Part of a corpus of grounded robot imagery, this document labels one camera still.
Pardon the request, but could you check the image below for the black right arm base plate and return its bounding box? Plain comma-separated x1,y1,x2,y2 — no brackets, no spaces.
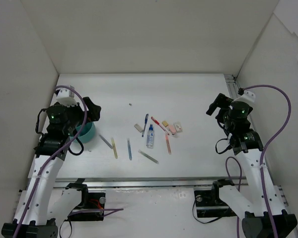
193,189,236,220

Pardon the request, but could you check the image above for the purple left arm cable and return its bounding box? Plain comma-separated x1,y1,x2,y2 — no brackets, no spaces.
12,85,124,238

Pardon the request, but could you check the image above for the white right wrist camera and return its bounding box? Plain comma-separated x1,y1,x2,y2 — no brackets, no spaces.
236,88,256,104

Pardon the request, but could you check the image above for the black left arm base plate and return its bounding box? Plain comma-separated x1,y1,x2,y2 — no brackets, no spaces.
69,191,106,222

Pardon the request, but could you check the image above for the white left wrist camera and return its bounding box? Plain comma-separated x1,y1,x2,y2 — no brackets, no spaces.
56,88,78,107

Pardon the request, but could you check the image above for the purple highlighter pen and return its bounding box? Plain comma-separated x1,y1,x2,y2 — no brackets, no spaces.
99,134,113,149

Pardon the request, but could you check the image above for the blue highlighter pen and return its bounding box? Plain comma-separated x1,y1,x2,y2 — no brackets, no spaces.
127,138,132,161

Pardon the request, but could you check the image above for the yellow highlighter pen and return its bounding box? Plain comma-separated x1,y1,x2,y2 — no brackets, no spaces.
111,137,118,159

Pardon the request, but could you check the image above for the aluminium right side rail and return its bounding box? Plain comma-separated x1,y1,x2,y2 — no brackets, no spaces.
224,74,239,99

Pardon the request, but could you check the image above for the teal round pen holder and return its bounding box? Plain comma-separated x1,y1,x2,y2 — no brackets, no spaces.
74,122,96,144

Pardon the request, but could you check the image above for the red ballpoint pen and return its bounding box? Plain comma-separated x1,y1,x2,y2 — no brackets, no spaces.
151,116,170,135

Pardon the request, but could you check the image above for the clear blue-cap glue bottle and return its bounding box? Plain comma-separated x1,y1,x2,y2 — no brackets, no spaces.
146,124,154,148

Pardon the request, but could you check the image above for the white boxed eraser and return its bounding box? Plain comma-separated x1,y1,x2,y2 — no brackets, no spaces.
173,122,183,133

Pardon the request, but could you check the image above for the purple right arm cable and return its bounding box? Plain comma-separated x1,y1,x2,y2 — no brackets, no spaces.
225,84,292,238

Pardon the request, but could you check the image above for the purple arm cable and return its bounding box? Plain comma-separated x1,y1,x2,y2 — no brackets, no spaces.
225,84,292,238
12,85,124,238

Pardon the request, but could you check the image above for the aluminium rail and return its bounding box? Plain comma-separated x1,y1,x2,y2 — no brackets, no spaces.
224,74,239,99
27,176,249,191

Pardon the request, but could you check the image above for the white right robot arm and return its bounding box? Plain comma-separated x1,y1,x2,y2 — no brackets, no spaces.
206,91,298,238

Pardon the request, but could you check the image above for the yellow eraser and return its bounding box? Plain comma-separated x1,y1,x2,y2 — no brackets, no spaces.
162,120,168,127

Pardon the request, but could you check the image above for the orange highlighter pen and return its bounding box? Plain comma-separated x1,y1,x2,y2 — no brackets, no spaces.
165,133,171,155

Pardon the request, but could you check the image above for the grey white eraser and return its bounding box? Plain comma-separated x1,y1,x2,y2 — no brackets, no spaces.
134,124,143,132

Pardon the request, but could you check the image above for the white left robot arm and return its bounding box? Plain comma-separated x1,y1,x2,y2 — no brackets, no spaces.
1,96,101,238

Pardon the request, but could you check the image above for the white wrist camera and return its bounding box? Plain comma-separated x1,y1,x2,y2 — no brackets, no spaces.
56,88,78,107
236,88,256,104

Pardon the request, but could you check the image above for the blue ballpoint pen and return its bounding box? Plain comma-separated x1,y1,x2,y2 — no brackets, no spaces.
142,114,149,137

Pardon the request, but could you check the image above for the aluminium front rail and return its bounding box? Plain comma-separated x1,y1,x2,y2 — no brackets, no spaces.
27,176,249,191

